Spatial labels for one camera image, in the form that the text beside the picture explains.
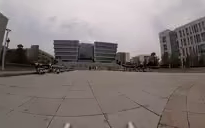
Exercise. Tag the robot's own part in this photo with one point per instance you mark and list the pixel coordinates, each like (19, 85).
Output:
(131, 125)
(67, 125)

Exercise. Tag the white multi-storey building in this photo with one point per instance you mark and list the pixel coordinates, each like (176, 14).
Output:
(193, 38)

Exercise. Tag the lamp pole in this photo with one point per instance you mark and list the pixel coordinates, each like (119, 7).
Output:
(4, 53)

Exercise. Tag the distant grey building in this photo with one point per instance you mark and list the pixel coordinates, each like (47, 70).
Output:
(122, 57)

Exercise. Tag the row of trees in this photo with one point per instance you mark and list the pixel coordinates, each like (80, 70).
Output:
(175, 60)

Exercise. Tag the large grey striped building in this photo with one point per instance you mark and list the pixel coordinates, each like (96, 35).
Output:
(66, 50)

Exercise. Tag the distant low pale building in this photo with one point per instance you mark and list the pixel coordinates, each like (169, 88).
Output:
(140, 59)

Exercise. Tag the grey paved plaza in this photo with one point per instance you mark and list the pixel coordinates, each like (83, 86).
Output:
(90, 96)

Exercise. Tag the wide grey stairs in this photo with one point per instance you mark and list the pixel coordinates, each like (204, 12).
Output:
(90, 65)

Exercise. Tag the row of parked bicycles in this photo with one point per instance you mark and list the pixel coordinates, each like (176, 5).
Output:
(45, 68)
(136, 68)

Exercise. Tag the low dark building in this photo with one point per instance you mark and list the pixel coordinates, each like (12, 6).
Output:
(31, 55)

